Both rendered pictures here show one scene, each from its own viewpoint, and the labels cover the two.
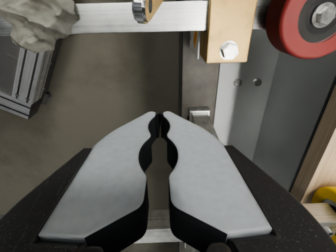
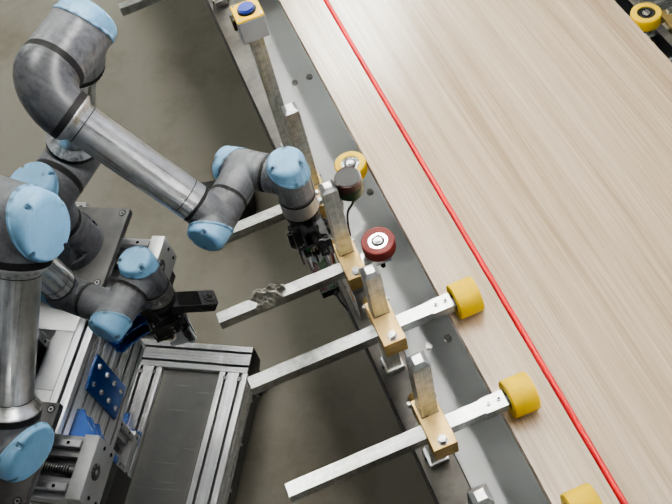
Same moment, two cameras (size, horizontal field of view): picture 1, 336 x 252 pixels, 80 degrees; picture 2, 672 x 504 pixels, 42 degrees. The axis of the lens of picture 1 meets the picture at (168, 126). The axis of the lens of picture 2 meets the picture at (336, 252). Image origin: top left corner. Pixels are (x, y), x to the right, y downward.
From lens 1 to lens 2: 188 cm
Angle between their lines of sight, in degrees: 66
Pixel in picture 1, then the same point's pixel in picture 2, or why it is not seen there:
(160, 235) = (348, 340)
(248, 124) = (470, 380)
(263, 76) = (450, 332)
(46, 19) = (273, 290)
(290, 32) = (369, 248)
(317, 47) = (383, 248)
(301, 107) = not seen: hidden behind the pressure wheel
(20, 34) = (261, 303)
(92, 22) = (291, 288)
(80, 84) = not seen: outside the picture
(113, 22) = (301, 285)
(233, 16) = (351, 260)
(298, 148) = not seen: hidden behind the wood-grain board
